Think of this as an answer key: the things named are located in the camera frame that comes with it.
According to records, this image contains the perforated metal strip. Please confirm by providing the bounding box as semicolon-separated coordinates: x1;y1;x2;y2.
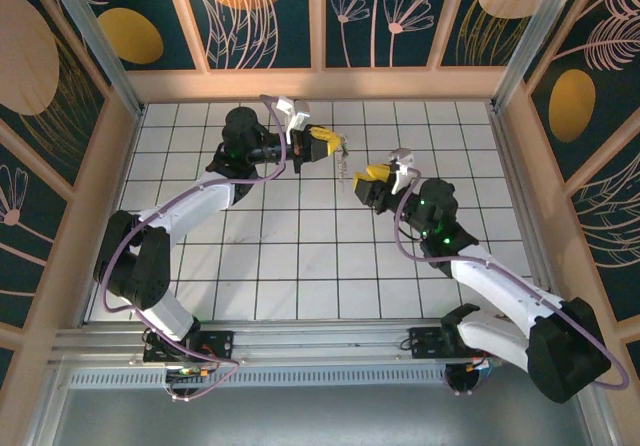
69;368;576;390

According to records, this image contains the grey metal sheet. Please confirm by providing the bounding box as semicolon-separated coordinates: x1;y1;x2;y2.
29;388;616;446

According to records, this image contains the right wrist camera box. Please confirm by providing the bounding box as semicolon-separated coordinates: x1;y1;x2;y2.
388;148;416;195

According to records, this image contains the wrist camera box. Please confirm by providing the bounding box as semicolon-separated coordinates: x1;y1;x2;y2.
276;94;314;131
388;148;416;195

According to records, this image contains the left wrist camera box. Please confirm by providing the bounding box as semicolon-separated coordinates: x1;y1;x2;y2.
276;94;314;131

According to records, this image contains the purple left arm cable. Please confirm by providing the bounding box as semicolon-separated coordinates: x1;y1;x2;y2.
99;94;296;402

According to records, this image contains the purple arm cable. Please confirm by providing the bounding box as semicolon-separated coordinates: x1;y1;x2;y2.
99;94;296;402
393;168;630;392

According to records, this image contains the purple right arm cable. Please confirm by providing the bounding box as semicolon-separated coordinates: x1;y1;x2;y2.
393;168;630;392

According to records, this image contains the aluminium side rail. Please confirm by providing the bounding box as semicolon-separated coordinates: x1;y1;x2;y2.
487;103;554;292

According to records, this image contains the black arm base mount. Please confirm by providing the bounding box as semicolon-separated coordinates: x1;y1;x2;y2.
143;329;236;365
408;325;454;360

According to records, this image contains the long aluminium base rail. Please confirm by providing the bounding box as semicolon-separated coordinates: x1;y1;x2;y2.
49;318;591;370

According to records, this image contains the aluminium frame post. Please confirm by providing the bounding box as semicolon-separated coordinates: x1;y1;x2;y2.
42;0;147;118
491;0;587;113

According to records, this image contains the controller electronics with wires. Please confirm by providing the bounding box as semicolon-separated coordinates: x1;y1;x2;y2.
443;355;501;397
164;363;214;383

